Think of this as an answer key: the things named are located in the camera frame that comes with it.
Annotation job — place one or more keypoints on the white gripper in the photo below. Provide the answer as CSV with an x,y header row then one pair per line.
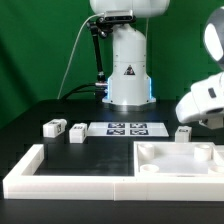
x,y
204,103

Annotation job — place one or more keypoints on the white square tabletop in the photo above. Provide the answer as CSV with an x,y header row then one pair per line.
x,y
179,159

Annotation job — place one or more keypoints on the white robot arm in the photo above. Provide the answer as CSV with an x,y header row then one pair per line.
x,y
129,86

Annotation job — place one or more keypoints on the white marker plate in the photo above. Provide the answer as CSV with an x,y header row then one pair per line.
x,y
129,129

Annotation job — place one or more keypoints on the white U-shaped fence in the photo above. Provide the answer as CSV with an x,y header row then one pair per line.
x,y
23,183

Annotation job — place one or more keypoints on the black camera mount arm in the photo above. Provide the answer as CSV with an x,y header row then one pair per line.
x,y
97,32

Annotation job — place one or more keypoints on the grey mounted camera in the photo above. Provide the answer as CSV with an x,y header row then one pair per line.
x,y
118,15

